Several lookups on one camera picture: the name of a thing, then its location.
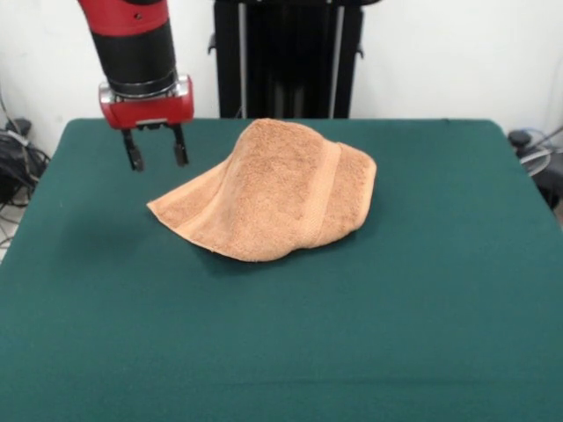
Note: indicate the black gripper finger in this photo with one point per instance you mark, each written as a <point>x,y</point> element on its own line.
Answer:
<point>134,154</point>
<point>180,149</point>

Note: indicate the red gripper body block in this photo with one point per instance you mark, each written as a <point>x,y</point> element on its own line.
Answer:
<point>149,112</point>

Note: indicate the tan terry towel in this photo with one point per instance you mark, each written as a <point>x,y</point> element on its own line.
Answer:
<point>272,193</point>

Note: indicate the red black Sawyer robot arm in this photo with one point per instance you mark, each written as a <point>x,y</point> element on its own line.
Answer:
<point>136,53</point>

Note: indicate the dark green table cloth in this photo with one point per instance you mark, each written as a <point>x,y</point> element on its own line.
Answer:
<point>352,329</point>

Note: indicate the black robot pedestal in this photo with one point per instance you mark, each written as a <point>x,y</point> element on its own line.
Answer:
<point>286,66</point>

